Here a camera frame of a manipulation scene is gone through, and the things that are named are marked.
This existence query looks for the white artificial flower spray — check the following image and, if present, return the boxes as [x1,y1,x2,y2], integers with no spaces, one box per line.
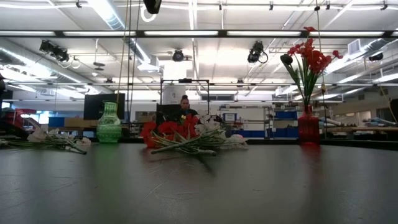
[150,109,249,157]
[0,123,92,156]

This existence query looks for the green glass vase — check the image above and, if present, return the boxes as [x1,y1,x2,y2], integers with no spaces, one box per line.
[96,101,123,144]

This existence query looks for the red glass vase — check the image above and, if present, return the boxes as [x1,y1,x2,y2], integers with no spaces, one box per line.
[297,105,321,146]

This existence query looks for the person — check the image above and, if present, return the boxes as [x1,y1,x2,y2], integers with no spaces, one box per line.
[177,94,200,123]

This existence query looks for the white cylinder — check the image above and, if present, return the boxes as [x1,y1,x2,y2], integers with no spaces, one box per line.
[162,85,187,105]

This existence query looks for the small black monitor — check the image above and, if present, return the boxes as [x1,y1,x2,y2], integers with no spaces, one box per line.
[155,103,183,126]

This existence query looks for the black rig crossbar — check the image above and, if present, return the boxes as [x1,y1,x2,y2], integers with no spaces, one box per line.
[0,29,398,39]

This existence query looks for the blue storage bins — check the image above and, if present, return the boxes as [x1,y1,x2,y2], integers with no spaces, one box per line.
[273,110,299,139]

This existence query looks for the large black monitor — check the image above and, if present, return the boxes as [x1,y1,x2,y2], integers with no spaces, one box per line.
[83,93,126,121]

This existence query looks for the brown cardboard box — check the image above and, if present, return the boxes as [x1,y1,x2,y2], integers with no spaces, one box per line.
[63,117,98,128]

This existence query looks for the blue crate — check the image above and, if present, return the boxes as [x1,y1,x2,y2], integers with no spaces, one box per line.
[48,116,65,128]

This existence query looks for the wooden workbench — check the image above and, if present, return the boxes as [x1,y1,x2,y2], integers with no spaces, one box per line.
[320,124,398,141]

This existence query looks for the red furniture stack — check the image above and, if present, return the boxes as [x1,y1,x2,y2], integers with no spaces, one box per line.
[0,107,37,133]

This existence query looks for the thin black hanging cable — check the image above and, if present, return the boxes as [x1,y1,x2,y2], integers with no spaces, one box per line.
[126,0,141,123]

